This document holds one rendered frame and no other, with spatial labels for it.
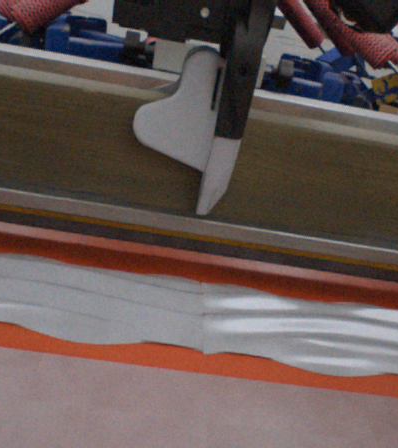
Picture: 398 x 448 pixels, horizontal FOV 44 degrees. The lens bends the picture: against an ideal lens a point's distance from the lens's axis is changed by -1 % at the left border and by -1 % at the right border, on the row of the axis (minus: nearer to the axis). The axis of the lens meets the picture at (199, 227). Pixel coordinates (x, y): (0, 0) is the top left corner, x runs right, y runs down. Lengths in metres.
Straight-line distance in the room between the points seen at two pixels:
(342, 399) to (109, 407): 0.11
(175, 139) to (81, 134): 0.06
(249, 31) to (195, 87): 0.04
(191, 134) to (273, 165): 0.06
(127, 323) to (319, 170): 0.15
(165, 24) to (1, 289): 0.16
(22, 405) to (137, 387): 0.05
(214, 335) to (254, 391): 0.04
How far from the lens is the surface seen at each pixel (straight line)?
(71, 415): 0.22
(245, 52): 0.26
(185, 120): 0.28
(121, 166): 0.31
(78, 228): 0.34
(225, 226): 0.30
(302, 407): 0.24
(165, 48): 0.58
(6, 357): 0.24
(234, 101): 0.26
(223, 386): 0.24
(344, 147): 0.31
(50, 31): 0.94
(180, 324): 0.26
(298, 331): 0.29
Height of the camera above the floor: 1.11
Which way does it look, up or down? 23 degrees down
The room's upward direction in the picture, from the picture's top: 11 degrees clockwise
